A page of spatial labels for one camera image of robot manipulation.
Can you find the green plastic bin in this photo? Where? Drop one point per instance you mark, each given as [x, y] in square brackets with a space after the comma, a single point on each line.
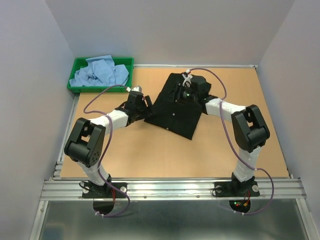
[81, 62]

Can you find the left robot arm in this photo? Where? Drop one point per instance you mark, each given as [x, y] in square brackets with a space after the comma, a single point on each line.
[90, 138]

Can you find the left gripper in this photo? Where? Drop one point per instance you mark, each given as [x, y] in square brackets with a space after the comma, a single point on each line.
[149, 110]

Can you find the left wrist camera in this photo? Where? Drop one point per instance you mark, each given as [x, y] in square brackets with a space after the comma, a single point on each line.
[134, 89]

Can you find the aluminium mounting rail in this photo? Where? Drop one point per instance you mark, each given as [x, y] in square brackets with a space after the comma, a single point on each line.
[175, 209]

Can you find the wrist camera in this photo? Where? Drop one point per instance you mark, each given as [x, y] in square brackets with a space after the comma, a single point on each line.
[187, 76]
[134, 89]

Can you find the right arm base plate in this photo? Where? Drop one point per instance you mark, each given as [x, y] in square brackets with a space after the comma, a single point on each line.
[234, 189]

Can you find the light blue shirt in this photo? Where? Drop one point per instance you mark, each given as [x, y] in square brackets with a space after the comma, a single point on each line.
[100, 71]

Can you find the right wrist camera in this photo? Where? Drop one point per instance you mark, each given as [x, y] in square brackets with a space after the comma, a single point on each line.
[187, 76]

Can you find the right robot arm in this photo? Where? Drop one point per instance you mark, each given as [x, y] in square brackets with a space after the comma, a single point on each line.
[249, 128]

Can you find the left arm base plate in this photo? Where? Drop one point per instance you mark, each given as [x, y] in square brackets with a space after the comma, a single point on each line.
[93, 191]

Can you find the black long sleeve shirt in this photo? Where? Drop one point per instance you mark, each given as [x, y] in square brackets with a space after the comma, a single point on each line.
[173, 114]

